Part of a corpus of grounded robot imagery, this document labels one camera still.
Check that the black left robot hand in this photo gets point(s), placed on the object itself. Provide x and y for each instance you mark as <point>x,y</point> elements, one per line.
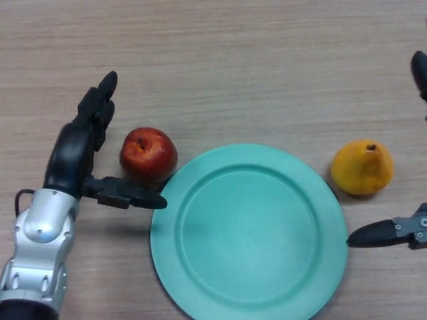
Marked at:
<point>71,156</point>

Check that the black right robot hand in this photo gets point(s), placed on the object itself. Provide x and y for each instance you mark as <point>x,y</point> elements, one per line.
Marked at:
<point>400,230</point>

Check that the red apple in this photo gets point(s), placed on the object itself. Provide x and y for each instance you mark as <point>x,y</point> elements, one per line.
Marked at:
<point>148,156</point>

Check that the green round plate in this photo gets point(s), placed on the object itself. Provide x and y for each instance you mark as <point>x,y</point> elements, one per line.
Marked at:
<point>248,233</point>

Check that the yellow pear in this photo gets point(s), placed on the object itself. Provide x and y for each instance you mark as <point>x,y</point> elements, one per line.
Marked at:
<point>363,167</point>

